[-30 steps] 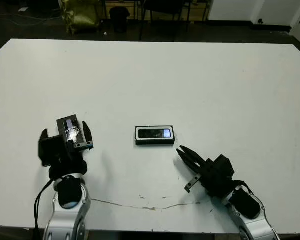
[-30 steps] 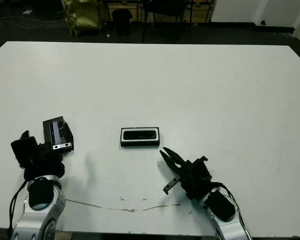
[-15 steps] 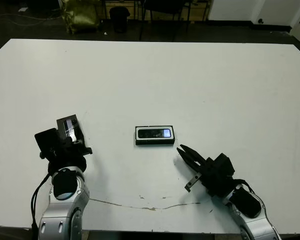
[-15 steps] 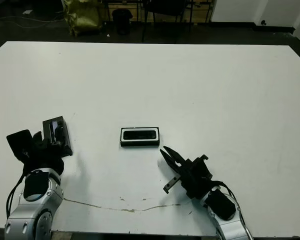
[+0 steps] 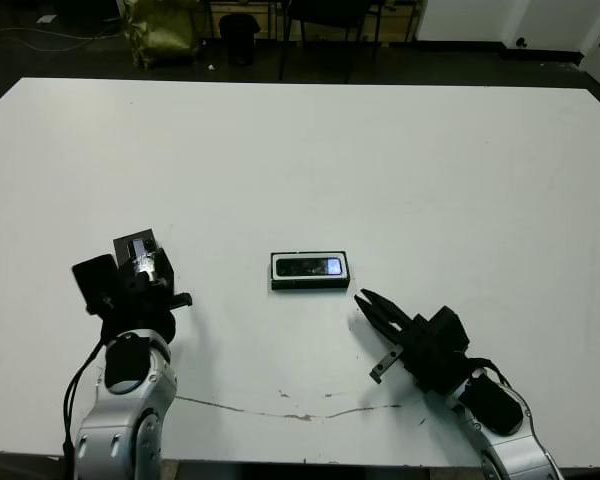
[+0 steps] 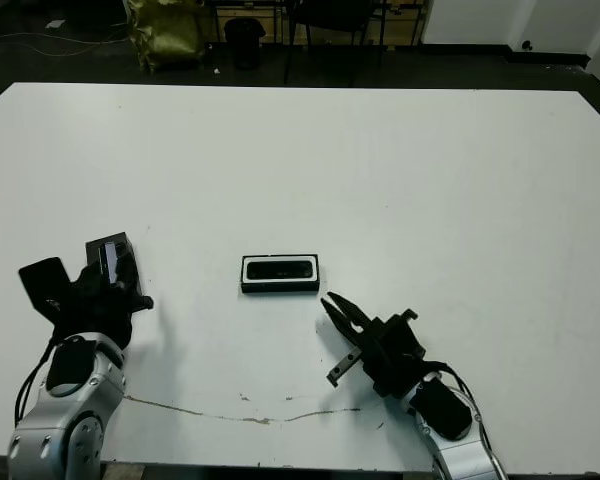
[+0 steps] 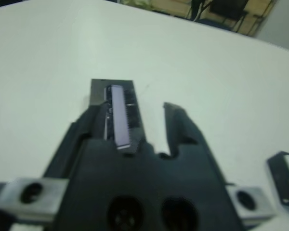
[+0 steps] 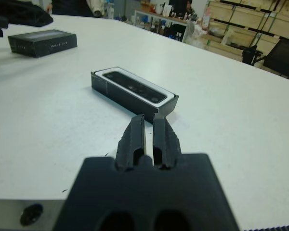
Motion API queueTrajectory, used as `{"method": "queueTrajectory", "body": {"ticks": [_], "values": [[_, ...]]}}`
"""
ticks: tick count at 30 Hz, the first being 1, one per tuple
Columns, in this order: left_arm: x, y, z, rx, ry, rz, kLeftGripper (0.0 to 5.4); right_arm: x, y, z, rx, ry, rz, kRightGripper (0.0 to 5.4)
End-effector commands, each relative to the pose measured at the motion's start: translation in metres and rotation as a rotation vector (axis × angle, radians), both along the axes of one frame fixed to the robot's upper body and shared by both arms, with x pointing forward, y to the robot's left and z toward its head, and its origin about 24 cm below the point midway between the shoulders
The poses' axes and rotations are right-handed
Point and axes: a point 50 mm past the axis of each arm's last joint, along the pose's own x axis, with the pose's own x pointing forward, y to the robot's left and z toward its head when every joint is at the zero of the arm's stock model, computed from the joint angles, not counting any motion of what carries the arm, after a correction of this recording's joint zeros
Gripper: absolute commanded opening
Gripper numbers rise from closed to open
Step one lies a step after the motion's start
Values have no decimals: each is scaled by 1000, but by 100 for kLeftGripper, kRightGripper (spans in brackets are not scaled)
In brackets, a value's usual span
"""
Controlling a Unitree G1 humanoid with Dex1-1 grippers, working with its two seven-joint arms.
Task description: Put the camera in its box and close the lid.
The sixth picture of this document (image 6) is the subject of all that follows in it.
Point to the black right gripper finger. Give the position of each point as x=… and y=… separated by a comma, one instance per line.
x=342, y=327
x=355, y=315

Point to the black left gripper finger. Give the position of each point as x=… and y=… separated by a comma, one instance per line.
x=92, y=282
x=121, y=291

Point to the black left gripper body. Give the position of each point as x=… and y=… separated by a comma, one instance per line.
x=100, y=317

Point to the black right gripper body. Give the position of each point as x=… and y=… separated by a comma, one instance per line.
x=377, y=360

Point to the black box lid with print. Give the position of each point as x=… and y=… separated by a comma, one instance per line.
x=130, y=260

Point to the black slim camera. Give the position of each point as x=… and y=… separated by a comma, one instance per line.
x=280, y=270

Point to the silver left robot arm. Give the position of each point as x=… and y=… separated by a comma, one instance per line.
x=55, y=435

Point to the black box with white insert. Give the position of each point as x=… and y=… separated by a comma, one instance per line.
x=280, y=289

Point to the yellow-green bag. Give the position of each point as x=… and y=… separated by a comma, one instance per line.
x=167, y=35

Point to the white paper sheet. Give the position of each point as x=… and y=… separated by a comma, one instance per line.
x=55, y=23

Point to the black waste bin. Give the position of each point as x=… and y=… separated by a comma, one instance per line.
x=244, y=42

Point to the black chair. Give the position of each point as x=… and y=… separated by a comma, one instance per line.
x=335, y=15

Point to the black round door stopper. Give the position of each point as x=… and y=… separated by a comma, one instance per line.
x=528, y=45

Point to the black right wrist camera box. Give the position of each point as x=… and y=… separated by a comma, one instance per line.
x=407, y=342

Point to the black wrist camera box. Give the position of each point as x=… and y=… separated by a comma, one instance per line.
x=42, y=285
x=407, y=342

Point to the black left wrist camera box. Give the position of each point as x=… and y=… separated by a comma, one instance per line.
x=42, y=285

